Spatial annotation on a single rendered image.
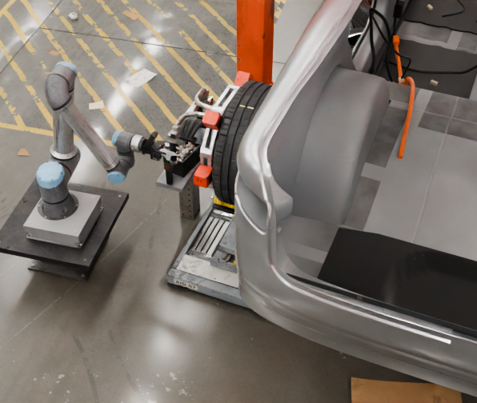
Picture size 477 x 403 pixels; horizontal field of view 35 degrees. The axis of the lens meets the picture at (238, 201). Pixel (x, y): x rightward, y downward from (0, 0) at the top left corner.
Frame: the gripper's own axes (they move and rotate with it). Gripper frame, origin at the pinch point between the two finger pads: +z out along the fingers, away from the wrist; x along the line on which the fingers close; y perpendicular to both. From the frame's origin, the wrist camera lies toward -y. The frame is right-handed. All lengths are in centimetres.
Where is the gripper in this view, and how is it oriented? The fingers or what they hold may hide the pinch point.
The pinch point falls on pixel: (175, 150)
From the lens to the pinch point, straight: 398.9
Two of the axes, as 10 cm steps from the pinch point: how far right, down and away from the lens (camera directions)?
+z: 9.3, 2.6, -2.7
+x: -3.8, 6.5, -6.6
